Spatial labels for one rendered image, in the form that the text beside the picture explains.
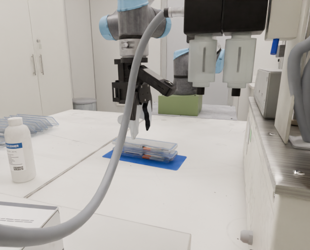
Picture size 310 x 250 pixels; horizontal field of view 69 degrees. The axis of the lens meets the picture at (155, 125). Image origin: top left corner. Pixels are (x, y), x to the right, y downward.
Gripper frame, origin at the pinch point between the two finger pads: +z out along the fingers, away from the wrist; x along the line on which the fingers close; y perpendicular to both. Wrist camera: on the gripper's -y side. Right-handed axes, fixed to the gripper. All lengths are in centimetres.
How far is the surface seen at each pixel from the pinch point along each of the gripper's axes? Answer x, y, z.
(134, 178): 12.6, -3.8, 7.5
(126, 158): 3.1, 3.7, 7.5
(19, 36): -98, 169, -42
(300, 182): 37.9, -30.8, -10.4
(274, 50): 27.6, -28.8, -19.7
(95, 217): 32.2, -7.9, 3.0
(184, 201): 16.9, -16.9, 7.6
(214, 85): -295, 25, 14
